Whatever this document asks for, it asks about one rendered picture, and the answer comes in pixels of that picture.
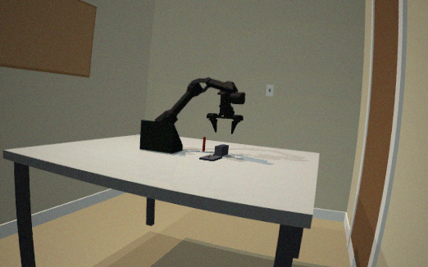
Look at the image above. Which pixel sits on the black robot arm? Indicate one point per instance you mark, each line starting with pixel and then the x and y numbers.
pixel 228 91

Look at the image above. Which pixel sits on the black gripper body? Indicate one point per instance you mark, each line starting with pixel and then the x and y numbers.
pixel 225 111

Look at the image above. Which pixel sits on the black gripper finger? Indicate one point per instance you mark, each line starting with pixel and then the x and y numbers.
pixel 214 124
pixel 234 123

